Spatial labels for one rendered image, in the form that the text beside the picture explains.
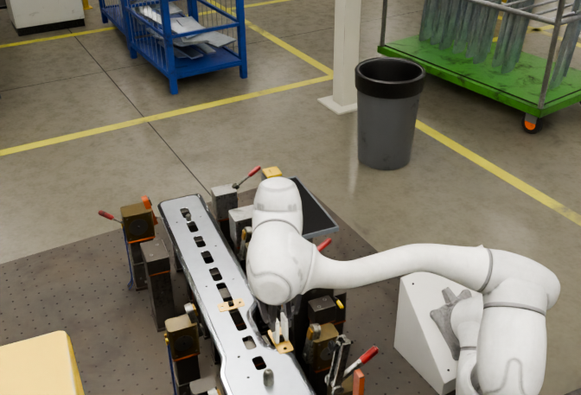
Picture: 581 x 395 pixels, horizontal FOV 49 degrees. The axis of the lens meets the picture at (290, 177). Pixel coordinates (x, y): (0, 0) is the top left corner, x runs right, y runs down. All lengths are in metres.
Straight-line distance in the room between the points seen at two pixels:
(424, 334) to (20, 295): 1.59
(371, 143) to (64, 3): 4.77
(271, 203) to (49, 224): 3.30
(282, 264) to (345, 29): 4.42
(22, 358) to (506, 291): 1.09
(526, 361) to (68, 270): 1.97
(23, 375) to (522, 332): 1.09
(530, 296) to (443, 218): 2.89
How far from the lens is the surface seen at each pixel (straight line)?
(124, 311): 2.60
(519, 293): 1.48
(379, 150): 4.72
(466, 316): 2.11
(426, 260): 1.42
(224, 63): 6.30
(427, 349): 2.22
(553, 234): 4.39
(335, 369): 1.76
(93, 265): 2.86
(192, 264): 2.28
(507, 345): 1.45
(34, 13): 8.30
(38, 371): 0.59
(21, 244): 4.39
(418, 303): 2.20
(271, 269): 1.19
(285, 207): 1.32
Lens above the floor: 2.40
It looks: 31 degrees down
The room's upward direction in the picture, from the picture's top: 1 degrees counter-clockwise
